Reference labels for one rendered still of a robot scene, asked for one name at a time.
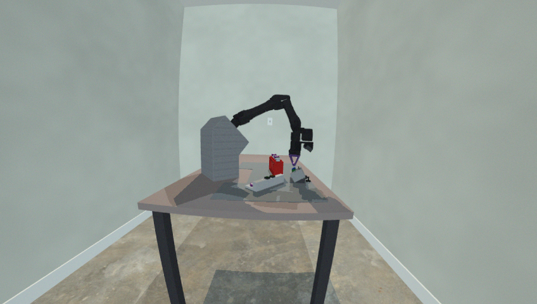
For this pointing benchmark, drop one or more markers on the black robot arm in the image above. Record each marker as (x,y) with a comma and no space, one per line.
(274,103)

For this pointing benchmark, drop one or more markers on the grey flat mat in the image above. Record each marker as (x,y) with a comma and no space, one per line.
(283,192)

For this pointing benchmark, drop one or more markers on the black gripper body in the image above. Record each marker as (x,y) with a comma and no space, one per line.
(292,151)

